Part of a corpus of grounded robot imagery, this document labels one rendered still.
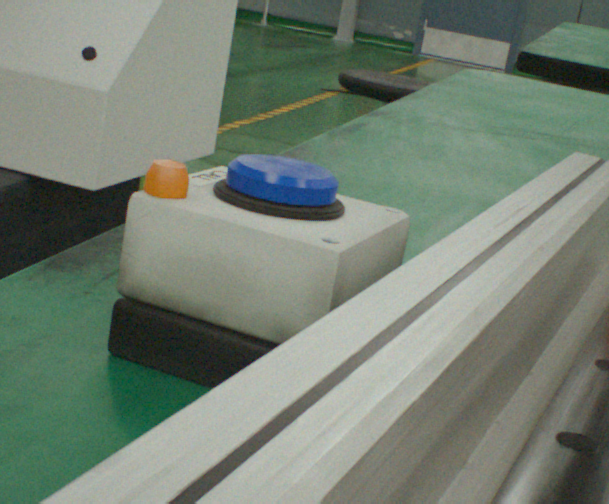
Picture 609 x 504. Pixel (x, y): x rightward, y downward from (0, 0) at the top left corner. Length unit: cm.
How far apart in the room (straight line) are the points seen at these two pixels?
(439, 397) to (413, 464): 1
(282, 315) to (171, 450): 22
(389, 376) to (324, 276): 18
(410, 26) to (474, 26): 64
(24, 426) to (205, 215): 9
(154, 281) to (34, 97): 27
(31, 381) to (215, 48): 41
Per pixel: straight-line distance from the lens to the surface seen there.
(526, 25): 1146
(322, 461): 16
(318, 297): 37
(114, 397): 38
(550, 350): 36
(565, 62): 249
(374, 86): 350
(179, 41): 70
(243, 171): 40
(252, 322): 38
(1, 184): 63
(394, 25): 1164
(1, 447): 34
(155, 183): 39
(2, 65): 66
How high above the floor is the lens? 93
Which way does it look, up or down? 15 degrees down
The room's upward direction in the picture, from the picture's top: 10 degrees clockwise
